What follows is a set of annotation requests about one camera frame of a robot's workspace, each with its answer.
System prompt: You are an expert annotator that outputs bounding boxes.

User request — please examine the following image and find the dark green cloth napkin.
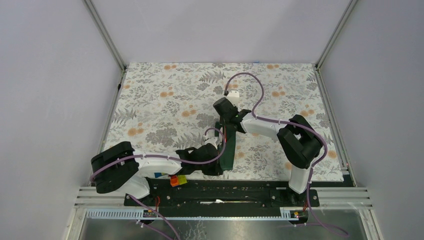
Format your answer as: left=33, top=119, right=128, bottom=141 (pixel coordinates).
left=214, top=121, right=236, bottom=171

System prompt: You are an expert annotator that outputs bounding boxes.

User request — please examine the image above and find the colourful toy brick assembly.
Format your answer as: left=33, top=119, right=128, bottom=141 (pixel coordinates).
left=154, top=172, right=188, bottom=187

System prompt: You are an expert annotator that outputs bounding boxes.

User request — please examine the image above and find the copper spoon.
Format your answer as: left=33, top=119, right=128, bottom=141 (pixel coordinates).
left=222, top=125, right=227, bottom=143

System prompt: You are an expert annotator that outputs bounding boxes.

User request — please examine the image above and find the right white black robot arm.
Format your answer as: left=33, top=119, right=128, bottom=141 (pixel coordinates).
left=213, top=97, right=328, bottom=206

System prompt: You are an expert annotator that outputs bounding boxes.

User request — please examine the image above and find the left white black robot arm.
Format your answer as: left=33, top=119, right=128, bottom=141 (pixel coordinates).
left=89, top=140, right=223, bottom=206

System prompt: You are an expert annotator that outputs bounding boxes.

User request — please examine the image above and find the floral patterned table mat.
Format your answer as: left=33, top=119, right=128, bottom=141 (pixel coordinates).
left=103, top=63, right=343, bottom=182

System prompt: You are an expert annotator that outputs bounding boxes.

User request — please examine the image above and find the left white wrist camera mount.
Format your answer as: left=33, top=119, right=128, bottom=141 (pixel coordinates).
left=204, top=136, right=220, bottom=150

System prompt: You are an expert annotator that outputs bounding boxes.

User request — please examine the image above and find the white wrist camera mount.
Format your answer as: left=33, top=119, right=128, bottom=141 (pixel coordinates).
left=204, top=136, right=220, bottom=150
left=225, top=90, right=240, bottom=107

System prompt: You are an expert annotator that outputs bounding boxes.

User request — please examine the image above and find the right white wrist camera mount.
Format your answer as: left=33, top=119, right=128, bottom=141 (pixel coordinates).
left=225, top=90, right=240, bottom=107

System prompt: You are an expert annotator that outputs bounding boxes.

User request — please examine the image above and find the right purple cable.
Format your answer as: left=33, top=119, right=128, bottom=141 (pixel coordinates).
left=223, top=72, right=350, bottom=239

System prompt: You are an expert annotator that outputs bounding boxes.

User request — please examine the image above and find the purple cable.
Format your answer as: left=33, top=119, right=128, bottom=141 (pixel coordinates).
left=223, top=72, right=350, bottom=239
left=89, top=127, right=227, bottom=240

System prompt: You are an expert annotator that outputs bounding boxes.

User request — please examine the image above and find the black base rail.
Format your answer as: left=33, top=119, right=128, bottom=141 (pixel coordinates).
left=91, top=177, right=358, bottom=219

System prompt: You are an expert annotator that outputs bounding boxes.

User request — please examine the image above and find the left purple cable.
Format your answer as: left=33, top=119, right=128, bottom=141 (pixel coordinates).
left=89, top=127, right=227, bottom=240

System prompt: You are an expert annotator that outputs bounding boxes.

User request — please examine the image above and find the right aluminium frame post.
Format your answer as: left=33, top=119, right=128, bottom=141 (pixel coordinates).
left=315, top=0, right=359, bottom=69

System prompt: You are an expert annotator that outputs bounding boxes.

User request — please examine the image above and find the aluminium frame post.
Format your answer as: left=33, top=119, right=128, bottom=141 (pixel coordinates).
left=82, top=0, right=126, bottom=71
left=315, top=0, right=359, bottom=69

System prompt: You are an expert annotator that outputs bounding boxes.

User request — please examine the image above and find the left aluminium frame post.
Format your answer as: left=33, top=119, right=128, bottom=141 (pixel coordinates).
left=82, top=0, right=126, bottom=71

